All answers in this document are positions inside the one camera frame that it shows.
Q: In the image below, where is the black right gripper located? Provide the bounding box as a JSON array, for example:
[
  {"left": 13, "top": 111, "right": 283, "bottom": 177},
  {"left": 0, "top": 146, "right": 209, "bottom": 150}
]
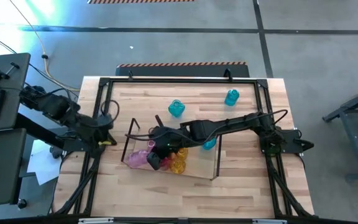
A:
[{"left": 147, "top": 126, "right": 195, "bottom": 171}]

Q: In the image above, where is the small red ribbed square vase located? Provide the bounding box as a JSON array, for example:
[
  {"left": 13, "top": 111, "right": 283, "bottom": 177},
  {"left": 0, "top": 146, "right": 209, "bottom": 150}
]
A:
[{"left": 159, "top": 157, "right": 172, "bottom": 171}]

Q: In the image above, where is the wide purple ribbed glass jar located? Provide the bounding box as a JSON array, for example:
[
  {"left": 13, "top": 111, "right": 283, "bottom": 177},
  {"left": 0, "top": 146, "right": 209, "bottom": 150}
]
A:
[{"left": 127, "top": 149, "right": 151, "bottom": 169}]

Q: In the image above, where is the yellow honeycomb glass vase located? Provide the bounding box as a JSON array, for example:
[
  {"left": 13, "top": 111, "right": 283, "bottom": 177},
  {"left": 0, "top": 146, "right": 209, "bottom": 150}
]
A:
[{"left": 169, "top": 158, "right": 186, "bottom": 175}]

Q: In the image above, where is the tall yellow ribbed glass vase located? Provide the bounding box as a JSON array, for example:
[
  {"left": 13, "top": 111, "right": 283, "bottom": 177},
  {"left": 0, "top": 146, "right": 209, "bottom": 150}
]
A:
[{"left": 175, "top": 147, "right": 189, "bottom": 161}]

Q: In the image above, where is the wooden shelf with black frame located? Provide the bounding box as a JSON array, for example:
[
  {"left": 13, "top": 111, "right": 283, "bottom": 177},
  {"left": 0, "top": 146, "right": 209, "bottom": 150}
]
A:
[{"left": 121, "top": 116, "right": 224, "bottom": 180}]

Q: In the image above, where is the blue square patterned glass vase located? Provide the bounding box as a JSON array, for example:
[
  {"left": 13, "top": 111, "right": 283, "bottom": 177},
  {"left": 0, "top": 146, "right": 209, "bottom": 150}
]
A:
[{"left": 168, "top": 99, "right": 186, "bottom": 119}]

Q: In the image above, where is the large blue embossed glass vase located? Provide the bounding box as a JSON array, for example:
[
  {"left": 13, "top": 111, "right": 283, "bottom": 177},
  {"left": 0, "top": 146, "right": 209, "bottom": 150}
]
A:
[{"left": 202, "top": 136, "right": 218, "bottom": 151}]

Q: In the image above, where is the white paper sheet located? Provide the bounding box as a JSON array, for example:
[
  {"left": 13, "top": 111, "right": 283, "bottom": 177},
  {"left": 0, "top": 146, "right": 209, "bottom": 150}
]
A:
[{"left": 26, "top": 139, "right": 63, "bottom": 186}]

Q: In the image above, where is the black mat with orange stripes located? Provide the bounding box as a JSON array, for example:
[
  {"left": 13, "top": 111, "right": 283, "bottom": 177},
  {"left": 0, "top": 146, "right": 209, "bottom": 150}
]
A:
[{"left": 116, "top": 61, "right": 250, "bottom": 77}]

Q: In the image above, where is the grey desk top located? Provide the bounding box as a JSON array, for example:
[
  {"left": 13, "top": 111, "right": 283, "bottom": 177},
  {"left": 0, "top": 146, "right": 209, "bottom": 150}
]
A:
[
  {"left": 0, "top": 127, "right": 28, "bottom": 208},
  {"left": 0, "top": 52, "right": 32, "bottom": 131}
]

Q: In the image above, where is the black aluminium table frame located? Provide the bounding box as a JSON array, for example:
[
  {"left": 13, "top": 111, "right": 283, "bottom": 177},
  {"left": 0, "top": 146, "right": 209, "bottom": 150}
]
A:
[{"left": 50, "top": 76, "right": 315, "bottom": 218}]

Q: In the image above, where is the yellow floor cable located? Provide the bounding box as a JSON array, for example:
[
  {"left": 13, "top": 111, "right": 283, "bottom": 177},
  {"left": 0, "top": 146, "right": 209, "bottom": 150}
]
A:
[{"left": 9, "top": 0, "right": 81, "bottom": 93}]

